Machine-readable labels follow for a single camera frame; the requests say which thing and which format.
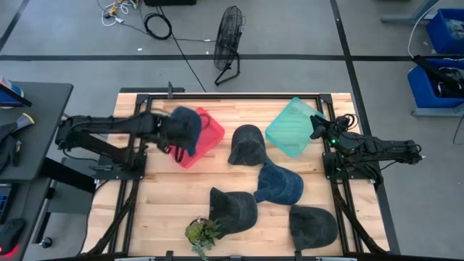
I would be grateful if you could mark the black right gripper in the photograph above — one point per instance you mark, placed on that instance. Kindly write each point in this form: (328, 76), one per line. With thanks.
(325, 132)

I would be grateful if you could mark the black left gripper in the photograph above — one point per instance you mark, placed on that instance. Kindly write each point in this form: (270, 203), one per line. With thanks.
(161, 128)

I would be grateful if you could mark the navy blue cap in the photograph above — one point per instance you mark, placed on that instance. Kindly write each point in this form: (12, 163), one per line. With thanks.
(185, 127)
(279, 185)

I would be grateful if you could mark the black cap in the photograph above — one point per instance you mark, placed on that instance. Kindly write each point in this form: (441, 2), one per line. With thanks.
(233, 212)
(248, 145)
(311, 226)

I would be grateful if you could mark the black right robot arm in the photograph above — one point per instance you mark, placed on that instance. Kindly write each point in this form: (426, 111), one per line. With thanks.
(380, 146)

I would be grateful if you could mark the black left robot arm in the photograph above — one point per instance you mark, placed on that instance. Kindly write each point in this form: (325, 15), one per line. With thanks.
(108, 125)

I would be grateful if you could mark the teal plastic basket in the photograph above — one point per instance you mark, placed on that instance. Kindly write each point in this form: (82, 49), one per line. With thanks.
(290, 127)

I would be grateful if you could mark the red plastic basket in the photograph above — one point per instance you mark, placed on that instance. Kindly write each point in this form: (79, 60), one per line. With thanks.
(210, 134)

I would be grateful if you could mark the small potted succulent plant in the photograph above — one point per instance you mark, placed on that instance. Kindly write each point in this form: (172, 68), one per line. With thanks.
(201, 232)

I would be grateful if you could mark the large blue storage bin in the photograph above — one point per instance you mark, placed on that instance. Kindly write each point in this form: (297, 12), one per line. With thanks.
(420, 90)

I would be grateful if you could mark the black floor fan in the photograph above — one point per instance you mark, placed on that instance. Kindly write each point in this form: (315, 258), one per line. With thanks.
(227, 36)

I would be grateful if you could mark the black desk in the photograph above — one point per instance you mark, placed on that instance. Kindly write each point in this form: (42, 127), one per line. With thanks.
(43, 137)

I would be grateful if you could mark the grey metal desk foot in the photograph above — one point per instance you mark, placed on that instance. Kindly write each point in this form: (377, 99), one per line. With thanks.
(406, 17)

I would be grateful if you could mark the small blue storage bin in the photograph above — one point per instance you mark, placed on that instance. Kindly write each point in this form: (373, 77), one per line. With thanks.
(438, 36)

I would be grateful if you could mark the black desk caster wheel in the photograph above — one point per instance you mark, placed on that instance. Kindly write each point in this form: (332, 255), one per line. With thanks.
(46, 242)

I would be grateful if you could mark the black and yellow glove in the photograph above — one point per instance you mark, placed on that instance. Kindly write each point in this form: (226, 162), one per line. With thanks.
(7, 145)

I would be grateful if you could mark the blue box on desk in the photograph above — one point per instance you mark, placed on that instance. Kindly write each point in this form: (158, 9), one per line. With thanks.
(9, 96)

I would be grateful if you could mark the black computer mouse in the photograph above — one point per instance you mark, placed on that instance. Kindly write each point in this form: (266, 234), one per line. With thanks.
(11, 232)

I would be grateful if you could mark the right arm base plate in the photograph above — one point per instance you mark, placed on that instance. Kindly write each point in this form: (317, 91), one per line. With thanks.
(330, 170)

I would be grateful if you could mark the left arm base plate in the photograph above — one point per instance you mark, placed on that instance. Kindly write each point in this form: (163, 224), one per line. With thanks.
(108, 174)

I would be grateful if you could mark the black aluminium table frame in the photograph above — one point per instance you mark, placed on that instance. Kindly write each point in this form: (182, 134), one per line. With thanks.
(232, 96)

